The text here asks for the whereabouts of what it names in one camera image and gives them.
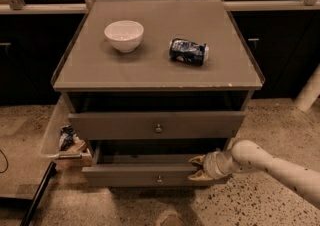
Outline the white pole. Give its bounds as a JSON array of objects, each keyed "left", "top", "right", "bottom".
[{"left": 294, "top": 64, "right": 320, "bottom": 112}]

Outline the white ceramic bowl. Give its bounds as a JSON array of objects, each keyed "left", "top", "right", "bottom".
[{"left": 104, "top": 20, "right": 144, "bottom": 53}]

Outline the black cable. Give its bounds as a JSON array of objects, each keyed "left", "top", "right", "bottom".
[{"left": 0, "top": 149, "right": 10, "bottom": 174}]

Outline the grey drawer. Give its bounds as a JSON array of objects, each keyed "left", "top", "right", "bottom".
[
  {"left": 82, "top": 142, "right": 227, "bottom": 188},
  {"left": 68, "top": 111, "right": 245, "bottom": 140}
]

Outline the blue snack bag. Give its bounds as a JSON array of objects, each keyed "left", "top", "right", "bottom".
[{"left": 59, "top": 125, "right": 74, "bottom": 151}]

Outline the black floor stand bar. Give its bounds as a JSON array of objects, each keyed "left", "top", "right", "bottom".
[{"left": 20, "top": 162, "right": 57, "bottom": 226}]

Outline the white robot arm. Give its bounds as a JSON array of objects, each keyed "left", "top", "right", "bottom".
[{"left": 188, "top": 140, "right": 320, "bottom": 209}]

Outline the grey drawer cabinet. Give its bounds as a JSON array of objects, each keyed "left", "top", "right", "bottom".
[{"left": 50, "top": 0, "right": 266, "bottom": 189}]

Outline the grey top drawer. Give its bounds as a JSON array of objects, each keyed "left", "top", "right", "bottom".
[{"left": 68, "top": 111, "right": 245, "bottom": 140}]

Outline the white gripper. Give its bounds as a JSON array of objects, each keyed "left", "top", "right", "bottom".
[{"left": 188, "top": 150, "right": 233, "bottom": 182}]

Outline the crushed blue soda can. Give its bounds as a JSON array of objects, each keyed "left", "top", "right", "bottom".
[{"left": 169, "top": 38, "right": 209, "bottom": 66}]

